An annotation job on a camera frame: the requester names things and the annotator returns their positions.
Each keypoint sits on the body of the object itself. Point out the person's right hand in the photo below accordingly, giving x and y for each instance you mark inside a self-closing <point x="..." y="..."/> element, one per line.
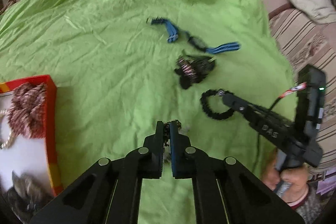
<point x="295" y="179"/>

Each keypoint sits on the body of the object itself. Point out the green bedsheet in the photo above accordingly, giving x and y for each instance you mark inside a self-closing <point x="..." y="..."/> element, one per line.
<point x="105" y="43"/>

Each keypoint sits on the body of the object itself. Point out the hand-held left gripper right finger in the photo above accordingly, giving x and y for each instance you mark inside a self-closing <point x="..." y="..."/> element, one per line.
<point x="174" y="145"/>

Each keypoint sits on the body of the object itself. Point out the red cardboard box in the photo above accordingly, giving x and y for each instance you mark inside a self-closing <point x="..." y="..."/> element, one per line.
<point x="51" y="121"/>

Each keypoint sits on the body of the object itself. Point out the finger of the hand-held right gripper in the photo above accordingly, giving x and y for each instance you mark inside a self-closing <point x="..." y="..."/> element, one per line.
<point x="237" y="104"/>

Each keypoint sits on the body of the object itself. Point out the person's right forearm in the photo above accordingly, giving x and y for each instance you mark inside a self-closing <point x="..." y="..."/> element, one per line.
<point x="309" y="204"/>

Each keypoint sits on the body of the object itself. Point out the red plaid scrunchie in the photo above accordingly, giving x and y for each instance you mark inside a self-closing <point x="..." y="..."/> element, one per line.
<point x="26" y="111"/>

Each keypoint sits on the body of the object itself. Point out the cream white cloth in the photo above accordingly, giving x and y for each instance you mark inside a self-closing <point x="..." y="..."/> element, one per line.
<point x="309" y="1"/>

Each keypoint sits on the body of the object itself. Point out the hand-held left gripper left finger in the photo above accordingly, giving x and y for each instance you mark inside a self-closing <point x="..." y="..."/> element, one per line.
<point x="160" y="140"/>

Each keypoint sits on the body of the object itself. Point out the dark sheer dotted scrunchie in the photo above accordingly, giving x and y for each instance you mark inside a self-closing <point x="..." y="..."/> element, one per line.
<point x="26" y="190"/>

